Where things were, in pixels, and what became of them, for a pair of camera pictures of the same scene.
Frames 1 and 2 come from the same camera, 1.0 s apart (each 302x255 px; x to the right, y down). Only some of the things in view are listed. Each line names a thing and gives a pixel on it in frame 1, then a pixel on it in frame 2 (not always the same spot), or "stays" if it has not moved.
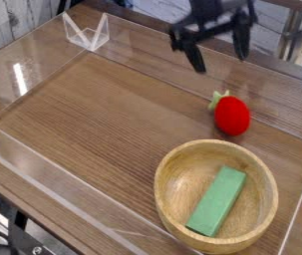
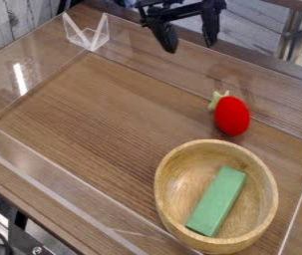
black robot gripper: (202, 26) → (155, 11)
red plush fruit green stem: (231, 115) stays
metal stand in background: (295, 35) stays
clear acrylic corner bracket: (90, 37) stays
